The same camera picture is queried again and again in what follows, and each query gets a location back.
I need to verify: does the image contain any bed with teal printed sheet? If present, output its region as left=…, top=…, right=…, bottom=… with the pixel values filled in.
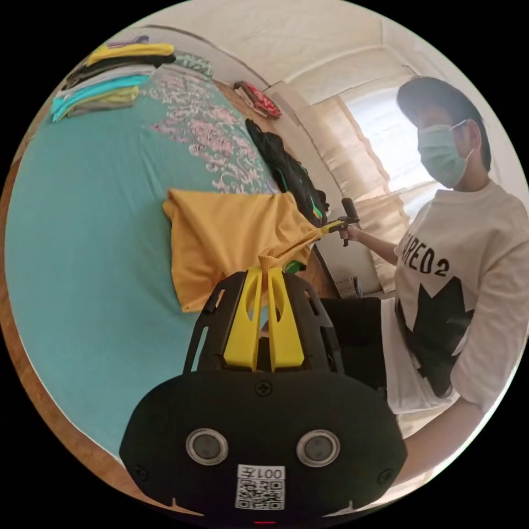
left=3, top=62, right=292, bottom=462

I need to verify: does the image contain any person's body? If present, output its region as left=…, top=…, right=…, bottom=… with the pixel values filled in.
left=379, top=75, right=529, bottom=415

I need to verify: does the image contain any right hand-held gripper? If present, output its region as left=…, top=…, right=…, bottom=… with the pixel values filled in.
left=320, top=215, right=361, bottom=249

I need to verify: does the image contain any pile of folded clothes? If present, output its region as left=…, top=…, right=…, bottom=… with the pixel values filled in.
left=50, top=34, right=177, bottom=123

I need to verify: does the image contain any pile of dark clothes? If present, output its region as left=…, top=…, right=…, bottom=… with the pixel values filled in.
left=245, top=118, right=330, bottom=220

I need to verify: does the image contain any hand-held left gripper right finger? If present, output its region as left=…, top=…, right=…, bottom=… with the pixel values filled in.
left=266, top=268, right=305, bottom=372

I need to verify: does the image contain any orange long sleeve shirt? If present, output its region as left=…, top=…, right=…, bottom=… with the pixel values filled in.
left=162, top=188, right=328, bottom=314

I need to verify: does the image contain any window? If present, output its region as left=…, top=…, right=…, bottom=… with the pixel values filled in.
left=343, top=84, right=454, bottom=195

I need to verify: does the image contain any person's left forearm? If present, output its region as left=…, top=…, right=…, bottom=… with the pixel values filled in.
left=388, top=395, right=489, bottom=493

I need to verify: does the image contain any red patterned folded cloth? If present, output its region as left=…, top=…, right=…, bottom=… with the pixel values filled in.
left=233, top=80, right=283, bottom=121

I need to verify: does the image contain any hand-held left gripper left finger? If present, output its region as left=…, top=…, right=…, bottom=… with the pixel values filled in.
left=223, top=268, right=264, bottom=370

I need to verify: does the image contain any person's right forearm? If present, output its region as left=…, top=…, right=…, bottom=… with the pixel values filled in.
left=360, top=228, right=401, bottom=263

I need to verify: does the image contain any beige curtain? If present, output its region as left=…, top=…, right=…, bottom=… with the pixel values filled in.
left=296, top=95, right=411, bottom=292

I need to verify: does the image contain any green patterned pillow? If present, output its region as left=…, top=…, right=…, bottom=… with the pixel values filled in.
left=175, top=52, right=214, bottom=80

